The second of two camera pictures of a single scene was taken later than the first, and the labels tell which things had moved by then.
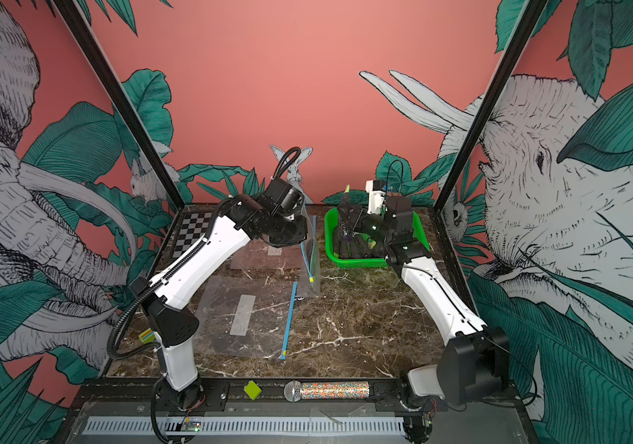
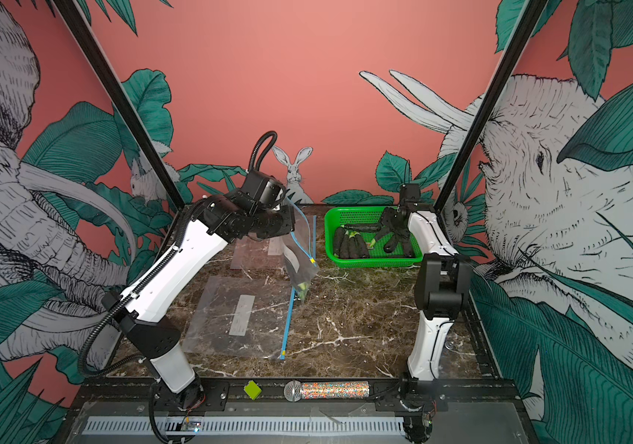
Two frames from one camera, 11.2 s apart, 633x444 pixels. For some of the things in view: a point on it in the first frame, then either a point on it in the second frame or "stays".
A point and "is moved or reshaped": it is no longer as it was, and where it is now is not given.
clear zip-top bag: (309, 277) is moved or reshaped
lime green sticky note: (252, 389) stays
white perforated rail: (249, 426) stays
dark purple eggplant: (347, 217) to (300, 268)
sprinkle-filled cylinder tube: (296, 391) stays
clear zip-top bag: (246, 316) stays
